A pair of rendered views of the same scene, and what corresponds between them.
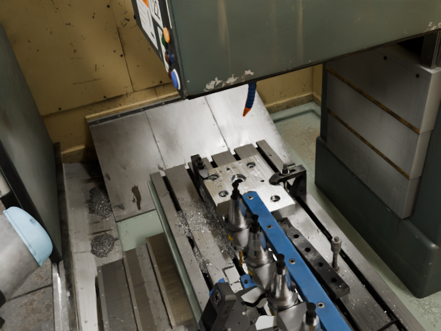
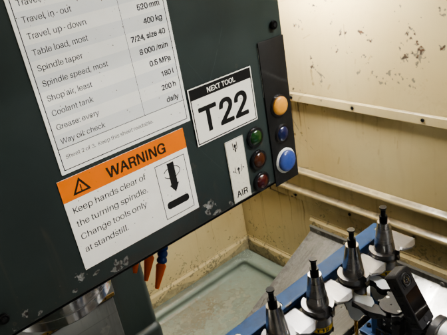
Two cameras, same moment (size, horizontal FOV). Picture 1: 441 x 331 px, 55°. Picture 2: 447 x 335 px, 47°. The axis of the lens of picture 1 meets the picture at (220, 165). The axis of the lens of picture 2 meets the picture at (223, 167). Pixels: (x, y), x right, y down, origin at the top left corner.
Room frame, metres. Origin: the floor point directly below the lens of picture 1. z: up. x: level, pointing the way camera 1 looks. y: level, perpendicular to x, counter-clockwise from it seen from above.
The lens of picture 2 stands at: (1.00, 0.62, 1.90)
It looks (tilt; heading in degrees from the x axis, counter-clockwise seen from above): 25 degrees down; 249
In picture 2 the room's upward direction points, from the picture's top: 10 degrees counter-clockwise
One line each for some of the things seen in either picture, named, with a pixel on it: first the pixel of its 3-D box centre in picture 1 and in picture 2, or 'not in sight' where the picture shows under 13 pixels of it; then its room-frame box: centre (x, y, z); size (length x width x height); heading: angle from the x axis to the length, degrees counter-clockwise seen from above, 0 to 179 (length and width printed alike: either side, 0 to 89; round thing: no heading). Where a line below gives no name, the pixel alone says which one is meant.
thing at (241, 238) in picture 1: (248, 238); (298, 323); (0.65, -0.04, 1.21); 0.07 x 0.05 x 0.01; 105
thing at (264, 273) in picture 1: (269, 274); (336, 292); (0.54, -0.07, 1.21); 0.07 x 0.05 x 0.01; 105
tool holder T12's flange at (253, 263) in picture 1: (258, 255); (318, 307); (0.60, -0.05, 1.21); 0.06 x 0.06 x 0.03
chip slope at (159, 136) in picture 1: (195, 151); not in sight; (1.67, 0.11, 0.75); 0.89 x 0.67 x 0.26; 105
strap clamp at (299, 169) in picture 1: (287, 180); not in sight; (1.10, -0.22, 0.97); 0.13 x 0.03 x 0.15; 105
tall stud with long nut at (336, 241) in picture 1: (335, 253); not in sight; (0.77, -0.29, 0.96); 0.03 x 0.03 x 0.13
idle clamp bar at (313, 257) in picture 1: (313, 264); not in sight; (0.77, -0.22, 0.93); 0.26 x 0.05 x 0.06; 20
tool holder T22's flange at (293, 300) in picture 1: (281, 295); (353, 276); (0.49, -0.08, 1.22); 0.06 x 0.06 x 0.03
